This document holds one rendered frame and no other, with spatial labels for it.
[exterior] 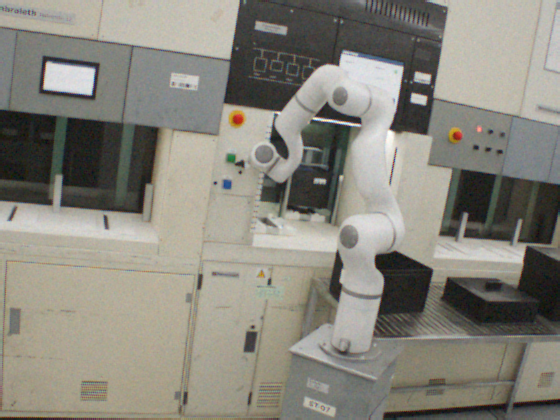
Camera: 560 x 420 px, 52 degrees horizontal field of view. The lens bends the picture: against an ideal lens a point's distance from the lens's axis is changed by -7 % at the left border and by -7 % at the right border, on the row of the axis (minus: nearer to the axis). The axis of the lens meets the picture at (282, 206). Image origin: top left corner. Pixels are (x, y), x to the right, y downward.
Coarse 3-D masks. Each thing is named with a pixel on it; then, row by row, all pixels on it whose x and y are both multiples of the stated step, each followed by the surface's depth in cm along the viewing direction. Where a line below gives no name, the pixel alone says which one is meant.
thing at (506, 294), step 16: (448, 288) 240; (464, 288) 230; (480, 288) 232; (496, 288) 234; (512, 288) 239; (464, 304) 229; (480, 304) 220; (496, 304) 218; (512, 304) 221; (528, 304) 224; (480, 320) 219; (496, 320) 220; (512, 320) 223; (528, 320) 226
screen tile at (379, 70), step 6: (378, 66) 237; (384, 66) 238; (378, 72) 237; (384, 72) 238; (390, 72) 239; (390, 78) 240; (396, 78) 240; (372, 84) 238; (378, 84) 239; (384, 84) 239; (390, 84) 240; (396, 84) 241; (390, 90) 241; (396, 90) 242
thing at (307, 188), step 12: (324, 168) 311; (300, 180) 294; (312, 180) 296; (324, 180) 298; (276, 192) 310; (300, 192) 295; (312, 192) 297; (324, 192) 299; (288, 204) 295; (300, 204) 297; (312, 204) 299; (324, 204) 301
